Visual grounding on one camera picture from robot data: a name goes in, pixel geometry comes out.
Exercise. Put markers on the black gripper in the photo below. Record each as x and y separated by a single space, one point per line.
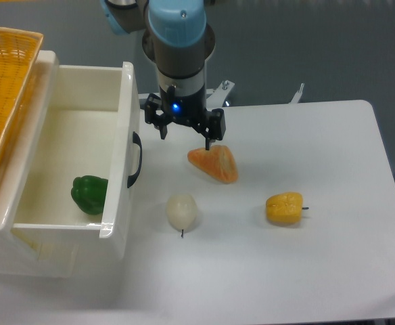
182 101

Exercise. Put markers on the white drawer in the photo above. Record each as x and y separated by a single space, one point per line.
88 129

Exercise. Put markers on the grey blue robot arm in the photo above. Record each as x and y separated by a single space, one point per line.
178 40

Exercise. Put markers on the white drawer cabinet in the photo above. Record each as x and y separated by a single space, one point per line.
20 255

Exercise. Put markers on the orange bread wedge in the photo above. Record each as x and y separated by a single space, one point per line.
217 162

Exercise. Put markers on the white pear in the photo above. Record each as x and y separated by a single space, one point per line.
181 211

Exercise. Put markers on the green bell pepper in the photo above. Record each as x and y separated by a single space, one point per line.
89 193

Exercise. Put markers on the yellow bell pepper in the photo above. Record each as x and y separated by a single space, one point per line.
285 207

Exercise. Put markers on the yellow woven basket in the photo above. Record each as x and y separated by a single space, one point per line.
19 50

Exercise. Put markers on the black top drawer handle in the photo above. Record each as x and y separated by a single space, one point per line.
137 155

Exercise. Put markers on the white metal table bracket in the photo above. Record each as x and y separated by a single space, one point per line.
298 95

